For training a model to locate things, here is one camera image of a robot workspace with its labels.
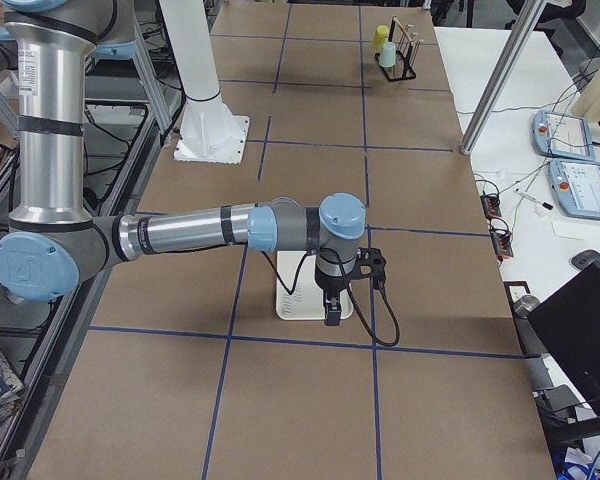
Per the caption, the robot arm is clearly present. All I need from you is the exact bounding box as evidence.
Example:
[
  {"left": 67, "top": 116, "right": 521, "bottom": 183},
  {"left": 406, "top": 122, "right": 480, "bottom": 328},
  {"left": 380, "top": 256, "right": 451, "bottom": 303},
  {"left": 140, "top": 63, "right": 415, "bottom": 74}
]
[{"left": 0, "top": 1, "right": 365, "bottom": 325}]

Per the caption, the lower teach pendant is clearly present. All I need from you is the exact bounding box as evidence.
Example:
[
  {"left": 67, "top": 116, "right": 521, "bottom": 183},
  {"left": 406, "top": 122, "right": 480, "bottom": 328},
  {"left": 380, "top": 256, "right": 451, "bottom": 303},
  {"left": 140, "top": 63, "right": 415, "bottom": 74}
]
[{"left": 549, "top": 158, "right": 600, "bottom": 220}]

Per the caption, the yellow cup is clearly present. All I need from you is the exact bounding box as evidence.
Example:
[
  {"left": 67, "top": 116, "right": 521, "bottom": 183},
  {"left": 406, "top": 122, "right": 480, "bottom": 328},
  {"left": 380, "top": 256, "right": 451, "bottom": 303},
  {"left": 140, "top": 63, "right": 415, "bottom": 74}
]
[{"left": 372, "top": 24, "right": 390, "bottom": 53}]

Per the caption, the light green cup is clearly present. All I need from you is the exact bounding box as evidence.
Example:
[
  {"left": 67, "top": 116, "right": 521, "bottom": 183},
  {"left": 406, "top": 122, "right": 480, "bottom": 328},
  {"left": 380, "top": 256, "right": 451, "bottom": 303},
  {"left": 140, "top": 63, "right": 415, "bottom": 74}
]
[{"left": 378, "top": 41, "right": 396, "bottom": 69}]

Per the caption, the teach pendant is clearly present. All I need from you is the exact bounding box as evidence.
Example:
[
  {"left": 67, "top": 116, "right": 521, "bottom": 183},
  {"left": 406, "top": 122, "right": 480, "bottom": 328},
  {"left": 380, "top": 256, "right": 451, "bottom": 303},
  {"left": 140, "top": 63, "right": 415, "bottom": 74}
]
[
  {"left": 532, "top": 110, "right": 595, "bottom": 161},
  {"left": 549, "top": 158, "right": 600, "bottom": 220}
]

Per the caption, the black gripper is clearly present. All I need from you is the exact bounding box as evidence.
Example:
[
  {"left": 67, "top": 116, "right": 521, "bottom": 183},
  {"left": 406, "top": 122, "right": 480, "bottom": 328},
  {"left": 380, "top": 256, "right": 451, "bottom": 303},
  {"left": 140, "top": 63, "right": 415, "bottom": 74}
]
[{"left": 314, "top": 272, "right": 347, "bottom": 326}]

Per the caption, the cream bear tray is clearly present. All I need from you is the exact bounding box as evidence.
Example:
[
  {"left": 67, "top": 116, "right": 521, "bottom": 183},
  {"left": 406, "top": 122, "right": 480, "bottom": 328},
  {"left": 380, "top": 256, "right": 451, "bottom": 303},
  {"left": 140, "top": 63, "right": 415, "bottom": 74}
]
[{"left": 275, "top": 251, "right": 325, "bottom": 321}]

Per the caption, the orange connector block near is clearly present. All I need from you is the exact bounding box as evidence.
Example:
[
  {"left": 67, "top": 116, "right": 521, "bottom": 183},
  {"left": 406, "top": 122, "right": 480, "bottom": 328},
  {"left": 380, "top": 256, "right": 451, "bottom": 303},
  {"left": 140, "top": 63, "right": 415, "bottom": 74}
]
[{"left": 490, "top": 229, "right": 514, "bottom": 260}]

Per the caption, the upper teach pendant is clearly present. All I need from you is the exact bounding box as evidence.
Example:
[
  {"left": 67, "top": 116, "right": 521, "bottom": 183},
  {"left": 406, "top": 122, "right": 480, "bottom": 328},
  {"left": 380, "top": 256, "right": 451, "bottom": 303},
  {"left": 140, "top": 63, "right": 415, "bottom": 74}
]
[{"left": 532, "top": 110, "right": 595, "bottom": 161}]

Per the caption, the silver metal cylinder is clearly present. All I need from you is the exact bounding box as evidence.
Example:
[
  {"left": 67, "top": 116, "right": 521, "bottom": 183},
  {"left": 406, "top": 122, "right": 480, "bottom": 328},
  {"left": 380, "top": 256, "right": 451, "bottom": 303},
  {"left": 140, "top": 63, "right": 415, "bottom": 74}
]
[{"left": 513, "top": 294, "right": 541, "bottom": 319}]

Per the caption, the black monitor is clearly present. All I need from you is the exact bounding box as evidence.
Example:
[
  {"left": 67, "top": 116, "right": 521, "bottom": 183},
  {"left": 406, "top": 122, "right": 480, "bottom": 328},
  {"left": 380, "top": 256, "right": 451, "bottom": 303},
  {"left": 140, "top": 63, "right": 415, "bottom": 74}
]
[{"left": 528, "top": 262, "right": 600, "bottom": 415}]

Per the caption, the orange connector block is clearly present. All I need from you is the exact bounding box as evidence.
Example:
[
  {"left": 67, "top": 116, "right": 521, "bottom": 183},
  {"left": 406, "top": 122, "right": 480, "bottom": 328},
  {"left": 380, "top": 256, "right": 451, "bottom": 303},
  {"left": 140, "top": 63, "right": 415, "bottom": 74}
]
[
  {"left": 490, "top": 229, "right": 514, "bottom": 260},
  {"left": 480, "top": 193, "right": 501, "bottom": 220}
]

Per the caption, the aluminium frame post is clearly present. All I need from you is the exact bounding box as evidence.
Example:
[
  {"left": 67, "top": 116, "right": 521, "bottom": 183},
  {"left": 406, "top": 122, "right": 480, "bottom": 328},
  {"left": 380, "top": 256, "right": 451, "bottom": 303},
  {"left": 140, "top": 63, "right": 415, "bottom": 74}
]
[{"left": 460, "top": 0, "right": 547, "bottom": 155}]

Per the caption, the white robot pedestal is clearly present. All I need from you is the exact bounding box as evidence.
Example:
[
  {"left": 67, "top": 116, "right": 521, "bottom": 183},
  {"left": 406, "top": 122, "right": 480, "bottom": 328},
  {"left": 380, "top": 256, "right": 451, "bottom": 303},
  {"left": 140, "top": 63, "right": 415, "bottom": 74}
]
[{"left": 160, "top": 0, "right": 250, "bottom": 164}]

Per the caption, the black wire cup rack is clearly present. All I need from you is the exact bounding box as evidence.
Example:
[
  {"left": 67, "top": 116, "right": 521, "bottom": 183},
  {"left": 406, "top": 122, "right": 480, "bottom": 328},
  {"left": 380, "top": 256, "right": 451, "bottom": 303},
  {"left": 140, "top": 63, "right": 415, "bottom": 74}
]
[{"left": 374, "top": 16, "right": 423, "bottom": 82}]

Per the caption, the orange connector block far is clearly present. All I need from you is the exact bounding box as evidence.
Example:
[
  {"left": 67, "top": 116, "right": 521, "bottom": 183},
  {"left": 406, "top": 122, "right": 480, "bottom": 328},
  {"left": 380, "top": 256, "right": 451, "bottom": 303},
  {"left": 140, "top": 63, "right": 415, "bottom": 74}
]
[{"left": 480, "top": 193, "right": 501, "bottom": 220}]

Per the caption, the black camera cable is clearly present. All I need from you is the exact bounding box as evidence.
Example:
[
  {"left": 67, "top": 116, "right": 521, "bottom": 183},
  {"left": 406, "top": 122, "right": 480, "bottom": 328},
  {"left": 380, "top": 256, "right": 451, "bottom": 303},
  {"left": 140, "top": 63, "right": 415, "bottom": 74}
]
[{"left": 259, "top": 247, "right": 401, "bottom": 347}]

